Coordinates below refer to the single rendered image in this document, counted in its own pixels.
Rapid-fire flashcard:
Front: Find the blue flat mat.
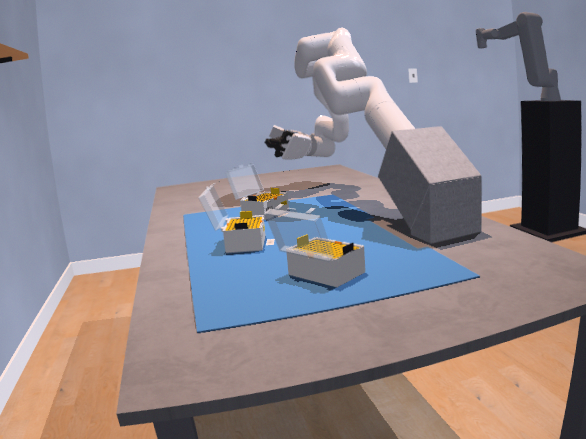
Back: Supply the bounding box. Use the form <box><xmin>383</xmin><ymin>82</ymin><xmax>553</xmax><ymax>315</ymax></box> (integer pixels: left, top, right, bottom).
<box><xmin>183</xmin><ymin>195</ymin><xmax>480</xmax><ymax>333</ymax></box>

